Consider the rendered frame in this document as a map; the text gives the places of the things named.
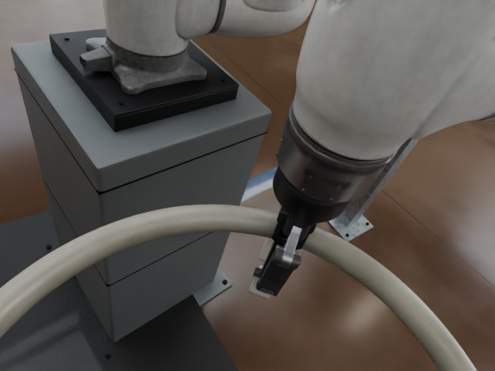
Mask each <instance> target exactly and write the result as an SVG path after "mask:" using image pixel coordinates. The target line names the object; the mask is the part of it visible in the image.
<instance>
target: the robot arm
mask: <svg viewBox="0 0 495 371"><path fill-rule="evenodd" d="M314 3H315V0H103V9H104V15H105V25H106V38H89V39H87V40H86V42H85V44H86V49H87V50H88V51H89V52H86V53H84V54H81V55H80V63H81V64H82V68H83V69H84V70H85V71H109V72H110V73H112V75H113V76H114V77H115V78H116V79H117V80H118V82H119V83H120V85H121V88H122V91H123V92H124V93H126V94H130V95H136V94H138V93H141V92H142V91H145V90H149V89H152V88H159V87H163V86H166V85H173V84H177V83H180V82H187V81H192V80H204V79H205V78H206V74H207V71H206V70H205V69H204V68H203V67H202V66H200V65H199V64H197V63H196V62H195V61H193V59H191V58H190V56H188V45H189V39H192V38H196V37H199V36H201V35H205V34H212V35H221V36H226V37H235V38H268V37H273V36H277V35H283V34H285V33H287V32H290V31H292V30H294V29H296V28H297V27H299V26H300V25H301V24H302V23H303V22H304V21H305V20H306V19H307V18H308V16H309V14H310V12H311V11H312V8H313V7H314ZM467 121H481V122H486V123H492V124H495V0H317V3H316V5H315V8H314V10H313V13H312V16H311V18H310V21H309V25H308V27H307V30H306V34H305V37H304V39H303V44H302V47H301V52H300V56H299V59H298V65H297V69H296V91H295V98H294V100H293V102H292V104H291V105H290V108H289V112H288V118H287V121H286V124H285V126H284V130H283V137H282V139H281V142H282V144H281V148H280V149H279V152H278V153H276V156H277V161H278V168H277V169H276V172H275V175H274V178H273V191H274V194H275V197H276V199H277V200H278V202H279V203H280V204H281V209H280V211H279V212H278V218H277V224H276V226H275V229H274V231H273V237H272V238H267V240H266V242H265V245H264V247H263V249H262V251H261V254H260V256H259V260H260V261H263V262H264V266H262V265H261V266H260V267H259V268H257V267H256V268H255V271H254V273H253V276H255V277H254V279H253V281H252V283H251V285H250V288H249V290H248V291H249V292H250V293H252V294H255V295H258V296H260V297H263V298H266V299H270V296H271V295H273V296H275V297H276V296H277V295H278V293H279V292H280V290H281V289H282V287H283V286H284V284H285V283H286V282H287V280H288V278H289V277H290V275H291V274H292V272H293V271H294V270H295V269H297V268H298V267H299V266H300V265H301V256H300V253H299V252H296V250H300V249H302V247H303V246H304V244H305V242H306V240H307V238H308V236H309V234H311V233H313V232H314V230H315V228H316V226H317V223H321V222H328V221H331V220H332V219H335V218H337V217H338V216H339V215H340V214H341V213H342V212H343V211H344V209H345V208H346V206H347V205H348V203H349V202H350V201H351V200H353V199H357V198H358V197H361V196H362V195H363V194H364V193H366V192H367V190H368V189H369V188H370V187H371V185H372V184H373V182H374V181H375V180H376V178H377V177H378V176H379V174H380V173H381V172H382V170H383V169H384V167H386V165H387V164H388V163H389V162H391V160H392V159H393V158H394V156H395V155H396V153H397V151H398V149H399V148H400V146H401V145H402V144H403V143H404V142H405V141H407V140H408V139H409V138H414V139H418V138H424V137H426V136H428V135H430V134H432V133H435V132H437V131H439V130H442V129H444V128H447V127H450V126H453V125H456V124H460V123H463V122H467Z"/></svg>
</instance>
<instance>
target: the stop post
mask: <svg viewBox="0 0 495 371"><path fill-rule="evenodd" d="M419 140H420V138H418V139H414V138H409V139H408V140H407V141H405V142H404V143H403V144H402V145H401V146H400V148H399V149H398V151H397V153H396V155H395V156H394V158H393V159H392V160H391V162H389V163H388V164H387V165H386V167H384V169H383V170H382V172H381V173H380V174H379V176H378V177H377V178H376V180H375V181H374V182H373V184H372V185H371V187H370V188H369V189H368V190H367V192H366V193H364V194H363V195H362V196H361V197H358V198H357V199H353V200H351V201H350V202H349V203H348V205H347V206H346V208H345V209H344V211H343V212H342V213H341V214H340V215H339V216H338V217H337V218H335V219H332V220H331V221H328V223H329V224H330V225H331V226H332V227H333V228H334V229H335V231H336V232H337V233H338V234H339V235H340V236H341V237H342V239H344V240H346V241H347V242H349V241H350V240H352V239H354V238H356V237H357V236H359V235H361V234H363V233H364V232H366V231H368V230H370V229H371V228H373V225H372V224H371V223H370V222H369V221H368V220H367V219H366V218H365V217H364V216H363V213H364V212H365V211H366V209H367V208H368V206H369V205H370V204H371V203H372V202H373V200H374V199H375V198H376V196H377V195H378V193H379V192H380V191H381V190H382V188H383V187H384V186H385V184H386V183H387V182H388V180H389V179H390V178H391V177H392V175H393V174H394V172H395V171H396V170H397V168H398V167H399V166H400V165H401V163H402V162H403V161H404V159H405V158H406V157H407V156H408V154H409V153H410V151H411V150H412V149H413V147H414V146H415V145H416V144H417V143H418V141H419Z"/></svg>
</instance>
